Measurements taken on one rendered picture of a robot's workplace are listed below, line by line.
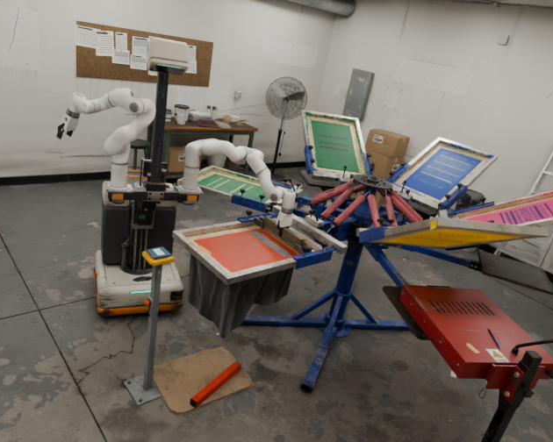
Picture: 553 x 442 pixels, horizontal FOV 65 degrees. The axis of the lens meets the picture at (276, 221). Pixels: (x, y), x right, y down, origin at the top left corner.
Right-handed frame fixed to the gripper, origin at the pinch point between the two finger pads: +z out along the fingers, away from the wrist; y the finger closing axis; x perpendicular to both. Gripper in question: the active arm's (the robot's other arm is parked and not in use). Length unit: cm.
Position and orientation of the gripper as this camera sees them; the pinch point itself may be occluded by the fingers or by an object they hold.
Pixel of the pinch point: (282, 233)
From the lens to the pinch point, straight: 278.6
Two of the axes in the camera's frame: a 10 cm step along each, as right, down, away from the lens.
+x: 6.4, 3.9, -6.7
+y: -7.5, 1.3, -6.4
